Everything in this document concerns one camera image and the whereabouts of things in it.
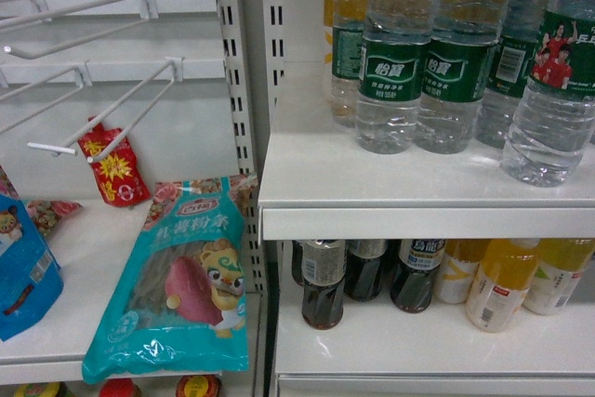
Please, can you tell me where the white bottom right shelf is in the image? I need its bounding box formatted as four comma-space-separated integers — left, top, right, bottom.
273, 294, 595, 397

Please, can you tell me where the yellow drink bottle left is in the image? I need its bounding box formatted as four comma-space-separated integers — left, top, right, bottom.
434, 239, 491, 304

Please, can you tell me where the yellow drink bottle right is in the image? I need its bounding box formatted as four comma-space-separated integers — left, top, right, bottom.
523, 238, 594, 315

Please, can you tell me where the blue snack bag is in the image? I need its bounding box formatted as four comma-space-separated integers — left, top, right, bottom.
1, 195, 63, 341

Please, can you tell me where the white slotted upright post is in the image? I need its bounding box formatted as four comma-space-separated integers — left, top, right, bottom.
218, 0, 268, 295

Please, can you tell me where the white left product shelf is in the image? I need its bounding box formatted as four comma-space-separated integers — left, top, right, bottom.
0, 199, 261, 387

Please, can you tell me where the yellow drink bottle front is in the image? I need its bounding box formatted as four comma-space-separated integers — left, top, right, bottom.
465, 238, 540, 333

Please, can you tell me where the water bottle team label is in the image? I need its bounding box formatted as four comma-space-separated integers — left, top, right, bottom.
500, 0, 594, 187

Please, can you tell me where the dark oolong tea bottle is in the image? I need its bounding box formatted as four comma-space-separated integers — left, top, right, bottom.
390, 239, 446, 313

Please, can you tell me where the dark tea bottle middle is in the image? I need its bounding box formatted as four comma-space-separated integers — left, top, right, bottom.
345, 239, 388, 301

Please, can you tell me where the white water shelf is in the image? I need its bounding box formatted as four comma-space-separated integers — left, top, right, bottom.
258, 100, 594, 240

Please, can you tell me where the white peg hook upper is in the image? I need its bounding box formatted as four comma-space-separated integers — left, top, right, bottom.
1, 0, 159, 60

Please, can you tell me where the yellow red lid jar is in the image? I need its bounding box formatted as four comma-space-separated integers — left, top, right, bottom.
176, 375, 221, 397

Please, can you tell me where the floral candy bag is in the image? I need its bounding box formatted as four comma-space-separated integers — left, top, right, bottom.
25, 200, 83, 237

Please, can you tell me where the teal noodle bag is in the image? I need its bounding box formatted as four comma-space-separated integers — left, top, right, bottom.
82, 174, 258, 384

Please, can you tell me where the red sauce pouch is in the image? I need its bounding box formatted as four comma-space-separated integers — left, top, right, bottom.
78, 123, 151, 207

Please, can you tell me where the yellow drink bottle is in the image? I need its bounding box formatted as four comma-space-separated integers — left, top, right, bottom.
465, 238, 540, 333
434, 239, 491, 304
523, 238, 594, 315

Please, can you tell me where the white peg hook lower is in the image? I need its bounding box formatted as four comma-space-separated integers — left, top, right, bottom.
26, 56, 185, 165

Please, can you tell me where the white peg hook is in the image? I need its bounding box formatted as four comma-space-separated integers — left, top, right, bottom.
1, 0, 159, 60
26, 56, 185, 165

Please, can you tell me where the water bottle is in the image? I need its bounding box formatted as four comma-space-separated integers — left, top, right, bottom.
415, 0, 509, 154
474, 0, 549, 149
330, 0, 368, 127
356, 0, 438, 154

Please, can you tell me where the water bottle back left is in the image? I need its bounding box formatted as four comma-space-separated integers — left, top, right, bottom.
330, 0, 368, 127

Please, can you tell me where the dark tea bottle front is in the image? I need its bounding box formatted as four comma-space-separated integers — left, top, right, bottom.
301, 239, 347, 330

